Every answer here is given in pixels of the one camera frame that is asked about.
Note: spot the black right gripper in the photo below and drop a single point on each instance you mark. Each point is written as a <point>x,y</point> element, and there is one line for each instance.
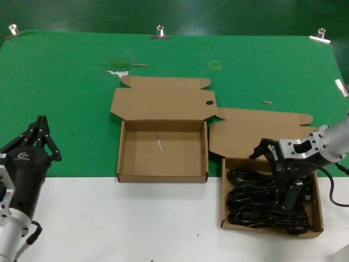
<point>291,169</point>

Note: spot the thin wooden stick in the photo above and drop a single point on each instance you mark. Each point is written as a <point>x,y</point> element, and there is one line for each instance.
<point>139,65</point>

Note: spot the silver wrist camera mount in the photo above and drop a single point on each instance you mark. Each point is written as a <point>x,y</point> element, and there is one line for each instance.
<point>5,185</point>
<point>286,147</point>

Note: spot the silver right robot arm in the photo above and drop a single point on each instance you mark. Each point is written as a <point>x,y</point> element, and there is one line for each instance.
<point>335,142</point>

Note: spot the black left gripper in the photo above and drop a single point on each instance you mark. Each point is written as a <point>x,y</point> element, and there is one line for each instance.
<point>27,174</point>

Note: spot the small wood chip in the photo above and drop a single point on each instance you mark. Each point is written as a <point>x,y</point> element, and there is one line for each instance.
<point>267,102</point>

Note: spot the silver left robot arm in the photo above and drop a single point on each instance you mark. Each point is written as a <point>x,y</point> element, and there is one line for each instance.
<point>11,234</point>

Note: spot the green felt table cloth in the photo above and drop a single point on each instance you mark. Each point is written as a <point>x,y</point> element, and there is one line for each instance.
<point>54,82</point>

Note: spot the yellow square marking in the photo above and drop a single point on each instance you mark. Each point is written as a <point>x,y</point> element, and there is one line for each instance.
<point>210,65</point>

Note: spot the silver binder clip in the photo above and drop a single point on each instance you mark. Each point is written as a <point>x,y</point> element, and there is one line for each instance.
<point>341,87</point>
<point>12,30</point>
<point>160,32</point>
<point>321,35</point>

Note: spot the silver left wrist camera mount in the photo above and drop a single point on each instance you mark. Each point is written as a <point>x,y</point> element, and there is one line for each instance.
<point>5,185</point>

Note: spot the open brown cardboard box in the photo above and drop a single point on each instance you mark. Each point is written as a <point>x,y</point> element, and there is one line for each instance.
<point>245,128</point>

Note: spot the thin metal pin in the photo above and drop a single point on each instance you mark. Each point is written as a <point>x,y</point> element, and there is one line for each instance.
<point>159,144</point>

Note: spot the cardboard box with holed lid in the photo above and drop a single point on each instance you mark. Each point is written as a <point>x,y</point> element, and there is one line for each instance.
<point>177,158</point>

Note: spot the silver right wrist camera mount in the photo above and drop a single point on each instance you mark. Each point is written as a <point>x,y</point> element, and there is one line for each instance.
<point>286,147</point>

